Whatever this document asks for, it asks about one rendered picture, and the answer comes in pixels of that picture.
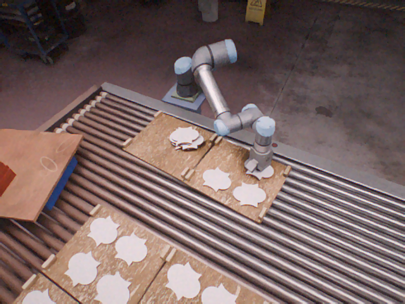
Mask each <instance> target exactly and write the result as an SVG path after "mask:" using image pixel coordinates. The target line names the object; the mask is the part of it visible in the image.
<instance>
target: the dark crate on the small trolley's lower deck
mask: <svg viewBox="0 0 405 304"><path fill-rule="evenodd" d="M31 26H32V28H33V30H34V32H35V34H36V36H37V38H38V40H39V42H40V44H41V45H43V46H46V45H47V44H49V43H50V42H51V41H52V40H53V39H55V38H56V37H57V36H58V35H57V33H56V31H55V27H53V26H47V25H37V24H33V25H31ZM29 32H30V30H29V28H28V27H27V28H26V29H24V30H22V31H21V32H20V33H19V35H20V36H21V38H22V39H23V42H24V43H29V44H37V43H36V41H35V39H34V37H33V36H32V34H31V33H30V34H27V33H29Z"/></svg>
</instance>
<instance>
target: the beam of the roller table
mask: <svg viewBox="0 0 405 304"><path fill-rule="evenodd" d="M100 86H101V87H102V89H103V92H107V93H108V94H110V95H112V96H116V97H118V98H121V99H124V100H126V101H129V102H131V103H135V104H137V105H140V106H143V107H145V108H148V109H150V110H153V111H156V112H159V111H162V113H164V114H166V115H169V116H171V117H173V118H176V119H178V120H181V121H183V122H186V123H188V124H191V125H195V126H196V127H200V128H202V129H205V130H208V131H210V132H214V133H215V134H216V131H215V127H214V122H215V121H216V120H213V119H211V118H208V117H204V116H202V115H199V114H197V113H193V112H191V111H188V110H185V109H182V108H179V107H176V106H173V105H171V104H168V103H164V102H162V101H159V100H157V99H153V98H150V97H147V96H145V95H142V94H139V93H136V92H133V91H130V90H128V89H124V88H122V87H118V86H116V85H113V84H110V83H107V82H105V83H103V84H102V85H100ZM224 137H227V138H229V139H233V140H234V141H237V142H240V143H242V144H245V145H248V146H253V145H254V144H253V142H254V138H255V134H253V133H250V132H248V131H245V130H240V131H237V132H234V133H233V134H230V135H227V136H224ZM273 143H275V144H277V147H276V148H273V147H272V146H271V149H272V150H273V154H274V155H277V156H280V157H282V158H285V159H288V160H290V161H293V162H296V163H299V164H301V165H304V166H307V167H309V168H313V169H315V170H317V171H319V172H323V173H325V174H328V175H331V176H333V177H336V178H338V179H342V180H344V181H347V182H350V183H352V184H355V185H357V186H360V187H363V188H365V189H368V190H370V191H374V192H376V193H379V194H381V195H384V196H386V197H389V198H392V199H394V200H397V201H402V202H404V203H405V186H402V185H400V184H396V183H394V182H391V181H389V180H385V179H383V178H380V177H377V176H375V175H371V174H368V173H366V172H363V171H360V170H357V169H355V168H352V167H349V166H347V165H343V164H341V163H337V162H335V161H332V160H329V159H326V158H323V157H320V156H318V155H315V154H312V153H309V152H307V151H304V150H301V149H296V148H293V147H291V146H288V145H285V144H282V143H279V142H276V141H273V140H272V144H273Z"/></svg>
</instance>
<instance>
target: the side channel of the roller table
mask: <svg viewBox="0 0 405 304"><path fill-rule="evenodd" d="M100 92H103V89H102V87H101V86H99V85H97V84H95V85H93V86H92V87H91V88H90V89H88V90H87V91H85V92H84V93H83V94H82V95H81V96H80V97H78V98H77V99H76V100H74V101H73V102H72V103H70V104H69V105H68V106H67V107H65V108H64V109H62V110H61V111H60V112H59V113H57V114H56V115H55V116H53V117H52V118H51V119H49V120H48V121H47V122H46V123H44V124H43V125H41V126H40V127H39V128H38V129H36V130H35V131H36V132H52V133H54V130H55V129H56V128H59V129H60V125H61V124H62V123H65V124H66V121H67V119H68V118H71V119H73V118H72V116H73V114H75V113H77V114H78V111H79V109H84V105H89V101H90V100H93V101H94V98H95V97H96V96H99V94H100Z"/></svg>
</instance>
